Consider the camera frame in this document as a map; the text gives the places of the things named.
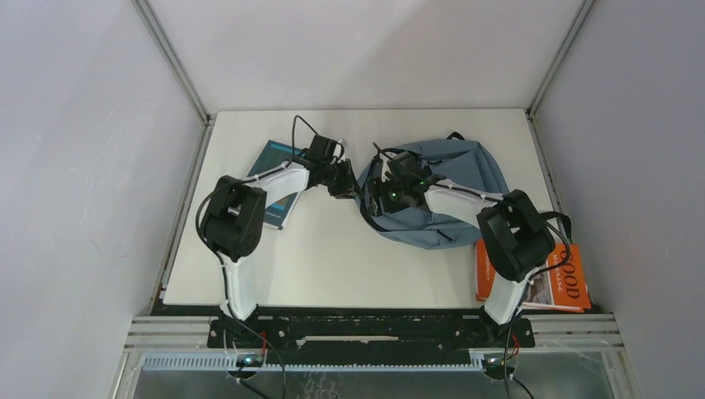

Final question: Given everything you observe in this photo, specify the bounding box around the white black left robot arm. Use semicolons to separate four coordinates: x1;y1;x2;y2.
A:
195;135;362;347

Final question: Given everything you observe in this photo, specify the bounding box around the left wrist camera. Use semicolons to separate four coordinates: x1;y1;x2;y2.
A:
305;135;338;164

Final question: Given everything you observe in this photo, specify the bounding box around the white slotted cable duct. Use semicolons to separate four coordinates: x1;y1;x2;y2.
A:
142;353;485;372

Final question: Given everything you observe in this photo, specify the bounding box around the teal hardcover book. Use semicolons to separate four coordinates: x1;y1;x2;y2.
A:
248;140;309;229

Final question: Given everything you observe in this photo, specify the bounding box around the orange Good Morning book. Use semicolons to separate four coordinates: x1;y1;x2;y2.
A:
476;239;592;313

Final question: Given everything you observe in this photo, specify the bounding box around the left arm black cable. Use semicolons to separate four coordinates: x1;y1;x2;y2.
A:
195;114;321;332

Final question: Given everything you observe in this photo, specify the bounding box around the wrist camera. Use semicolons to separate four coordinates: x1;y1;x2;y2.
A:
386;151;421;179
305;135;338;164

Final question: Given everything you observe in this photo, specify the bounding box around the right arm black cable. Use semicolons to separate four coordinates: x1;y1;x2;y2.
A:
372;141;574;365

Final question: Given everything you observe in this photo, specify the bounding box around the blue student backpack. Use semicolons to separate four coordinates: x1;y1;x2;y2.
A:
355;132;509;250

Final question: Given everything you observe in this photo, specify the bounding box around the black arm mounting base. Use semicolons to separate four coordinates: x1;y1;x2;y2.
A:
207;307;536;365

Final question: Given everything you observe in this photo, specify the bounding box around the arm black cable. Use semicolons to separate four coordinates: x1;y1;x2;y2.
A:
195;114;321;332
372;141;574;365

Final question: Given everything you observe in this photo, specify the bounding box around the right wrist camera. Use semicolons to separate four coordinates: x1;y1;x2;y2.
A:
386;151;421;179

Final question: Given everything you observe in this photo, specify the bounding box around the left aluminium frame post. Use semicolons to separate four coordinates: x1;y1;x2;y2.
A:
131;0;211;125

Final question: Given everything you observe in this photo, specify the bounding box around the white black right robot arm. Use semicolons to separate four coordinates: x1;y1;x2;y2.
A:
368;150;556;346

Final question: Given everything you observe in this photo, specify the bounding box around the aluminium frame post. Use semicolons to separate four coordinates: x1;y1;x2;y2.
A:
131;0;211;125
526;0;598;120

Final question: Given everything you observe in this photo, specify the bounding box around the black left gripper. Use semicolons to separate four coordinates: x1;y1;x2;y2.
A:
322;158;364;200

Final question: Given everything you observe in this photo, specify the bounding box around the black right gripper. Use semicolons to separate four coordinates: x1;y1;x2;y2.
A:
366;174;409;217

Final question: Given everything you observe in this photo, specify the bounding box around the right aluminium frame post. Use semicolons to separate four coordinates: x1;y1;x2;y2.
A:
526;0;598;120

